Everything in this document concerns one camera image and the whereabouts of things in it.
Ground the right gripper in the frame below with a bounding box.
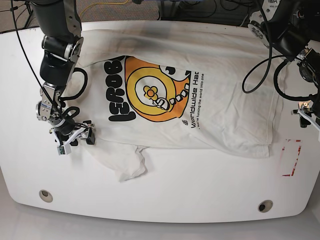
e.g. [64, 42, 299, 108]
[49, 120, 96, 147]

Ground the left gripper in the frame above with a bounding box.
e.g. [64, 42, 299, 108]
[291, 94, 320, 130]

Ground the white t-shirt with print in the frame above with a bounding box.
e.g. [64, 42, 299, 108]
[69, 22, 283, 182]

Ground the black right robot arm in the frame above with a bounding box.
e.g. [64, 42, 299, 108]
[30, 0, 96, 155]

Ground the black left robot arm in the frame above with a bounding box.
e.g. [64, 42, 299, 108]
[248, 0, 320, 130]

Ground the red tape marking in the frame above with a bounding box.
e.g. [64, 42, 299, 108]
[279, 139, 302, 177]

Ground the left table grommet hole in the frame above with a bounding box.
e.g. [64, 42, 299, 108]
[39, 190, 53, 203]

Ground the table grommet hole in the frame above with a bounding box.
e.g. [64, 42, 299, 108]
[39, 190, 53, 203]
[257, 199, 273, 213]

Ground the right table grommet hole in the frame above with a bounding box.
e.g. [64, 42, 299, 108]
[257, 199, 273, 213]

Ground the black tripod stand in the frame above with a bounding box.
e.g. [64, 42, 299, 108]
[23, 1, 34, 29]

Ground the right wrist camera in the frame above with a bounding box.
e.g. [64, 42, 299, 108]
[57, 144, 71, 155]

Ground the yellow cable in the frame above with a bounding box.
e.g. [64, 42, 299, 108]
[82, 0, 130, 13]

